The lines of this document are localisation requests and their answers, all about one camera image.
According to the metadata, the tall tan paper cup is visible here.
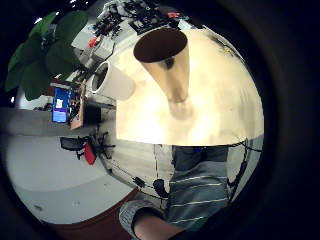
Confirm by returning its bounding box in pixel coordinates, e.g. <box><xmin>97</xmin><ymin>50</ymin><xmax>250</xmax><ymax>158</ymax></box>
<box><xmin>132</xmin><ymin>27</ymin><xmax>196</xmax><ymax>121</ymax></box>

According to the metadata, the white paper cup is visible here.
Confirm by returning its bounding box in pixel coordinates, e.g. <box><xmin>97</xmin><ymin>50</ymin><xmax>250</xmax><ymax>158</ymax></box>
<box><xmin>90</xmin><ymin>60</ymin><xmax>137</xmax><ymax>102</ymax></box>

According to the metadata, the small black floor box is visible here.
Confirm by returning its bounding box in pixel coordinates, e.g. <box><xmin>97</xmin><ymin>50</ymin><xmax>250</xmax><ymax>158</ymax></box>
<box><xmin>132</xmin><ymin>176</ymin><xmax>147</xmax><ymax>188</ymax></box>

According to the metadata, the black floor object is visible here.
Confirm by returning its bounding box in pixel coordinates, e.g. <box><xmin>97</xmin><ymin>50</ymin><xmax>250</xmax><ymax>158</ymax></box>
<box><xmin>152</xmin><ymin>178</ymin><xmax>170</xmax><ymax>199</ymax></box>

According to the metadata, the the person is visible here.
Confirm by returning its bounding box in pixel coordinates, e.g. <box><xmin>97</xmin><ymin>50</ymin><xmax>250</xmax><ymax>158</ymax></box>
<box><xmin>118</xmin><ymin>145</ymin><xmax>232</xmax><ymax>240</ymax></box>

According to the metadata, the red bag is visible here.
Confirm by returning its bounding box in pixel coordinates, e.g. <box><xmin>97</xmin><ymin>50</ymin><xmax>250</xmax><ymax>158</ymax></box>
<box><xmin>82</xmin><ymin>142</ymin><xmax>98</xmax><ymax>166</ymax></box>

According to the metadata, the black office chair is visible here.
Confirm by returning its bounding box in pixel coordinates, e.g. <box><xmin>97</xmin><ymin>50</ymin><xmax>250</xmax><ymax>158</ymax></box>
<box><xmin>59</xmin><ymin>132</ymin><xmax>117</xmax><ymax>161</ymax></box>

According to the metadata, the blue lit monitor screen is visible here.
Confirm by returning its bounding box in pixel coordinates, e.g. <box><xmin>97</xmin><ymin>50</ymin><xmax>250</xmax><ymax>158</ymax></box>
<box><xmin>51</xmin><ymin>86</ymin><xmax>72</xmax><ymax>124</ymax></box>

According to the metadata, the pile of black equipment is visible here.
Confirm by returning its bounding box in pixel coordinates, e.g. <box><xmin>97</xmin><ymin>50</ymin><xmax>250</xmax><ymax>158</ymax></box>
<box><xmin>92</xmin><ymin>0</ymin><xmax>188</xmax><ymax>36</ymax></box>

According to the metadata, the green large-leaf plant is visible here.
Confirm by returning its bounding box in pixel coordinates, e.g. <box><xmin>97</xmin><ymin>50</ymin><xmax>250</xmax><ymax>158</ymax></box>
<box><xmin>4</xmin><ymin>10</ymin><xmax>90</xmax><ymax>102</ymax></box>

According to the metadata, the black cable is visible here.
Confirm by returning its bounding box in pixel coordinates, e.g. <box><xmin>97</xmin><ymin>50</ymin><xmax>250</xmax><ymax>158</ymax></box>
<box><xmin>227</xmin><ymin>138</ymin><xmax>264</xmax><ymax>202</ymax></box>

